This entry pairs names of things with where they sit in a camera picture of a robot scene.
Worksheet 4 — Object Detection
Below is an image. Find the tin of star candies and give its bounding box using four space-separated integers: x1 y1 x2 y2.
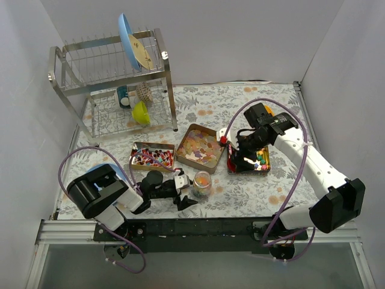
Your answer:
227 146 271 176

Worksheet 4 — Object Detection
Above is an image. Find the blue plate on table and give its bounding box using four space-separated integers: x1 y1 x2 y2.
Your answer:
87 163 128 183

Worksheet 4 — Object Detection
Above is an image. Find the clear glass jar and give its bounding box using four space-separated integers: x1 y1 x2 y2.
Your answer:
192 171 212 198

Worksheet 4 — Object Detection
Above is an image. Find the yellow plastic scoop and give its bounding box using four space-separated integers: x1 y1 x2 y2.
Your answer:
264 105 274 116

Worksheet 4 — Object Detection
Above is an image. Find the tin of pastel gummies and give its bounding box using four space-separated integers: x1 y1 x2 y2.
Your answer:
176 123 224 175

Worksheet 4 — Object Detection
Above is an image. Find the cream floral plate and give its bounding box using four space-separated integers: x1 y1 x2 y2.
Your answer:
128 34 154 70

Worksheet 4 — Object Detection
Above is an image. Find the steel dish rack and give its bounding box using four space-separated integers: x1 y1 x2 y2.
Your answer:
48 28 178 145

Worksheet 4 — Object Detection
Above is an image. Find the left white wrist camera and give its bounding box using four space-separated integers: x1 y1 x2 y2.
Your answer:
174 169 187 190

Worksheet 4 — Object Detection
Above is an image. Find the floral table mat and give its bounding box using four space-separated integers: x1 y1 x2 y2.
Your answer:
62 84 318 219

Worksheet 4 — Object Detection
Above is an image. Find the blue white mug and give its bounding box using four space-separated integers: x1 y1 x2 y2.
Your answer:
114 85 131 109

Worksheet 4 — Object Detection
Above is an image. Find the green bowl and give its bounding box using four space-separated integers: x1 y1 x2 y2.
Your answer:
132 101 150 125

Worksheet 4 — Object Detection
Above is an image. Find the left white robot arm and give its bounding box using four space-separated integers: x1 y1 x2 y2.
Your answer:
67 164 198 241

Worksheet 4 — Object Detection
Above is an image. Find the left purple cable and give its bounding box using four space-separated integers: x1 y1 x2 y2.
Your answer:
58 146 181 274

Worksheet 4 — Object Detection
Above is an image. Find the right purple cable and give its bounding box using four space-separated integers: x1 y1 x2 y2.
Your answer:
224 98 316 263

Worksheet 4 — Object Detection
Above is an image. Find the tin of lollipops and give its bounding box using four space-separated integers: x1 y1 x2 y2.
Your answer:
131 141 175 172

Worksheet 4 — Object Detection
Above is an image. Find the red jar lid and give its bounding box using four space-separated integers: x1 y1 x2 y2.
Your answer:
227 144 236 173

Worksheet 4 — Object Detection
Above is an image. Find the purple cable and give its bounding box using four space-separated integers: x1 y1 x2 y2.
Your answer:
58 146 181 274
224 98 316 263

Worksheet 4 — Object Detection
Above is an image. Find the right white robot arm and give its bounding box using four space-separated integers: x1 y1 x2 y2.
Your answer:
217 99 366 240

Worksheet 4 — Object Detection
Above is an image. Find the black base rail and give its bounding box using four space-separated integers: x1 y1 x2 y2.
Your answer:
93 217 309 255

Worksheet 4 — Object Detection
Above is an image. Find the blue plate in rack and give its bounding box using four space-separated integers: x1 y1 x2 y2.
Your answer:
118 13 141 72

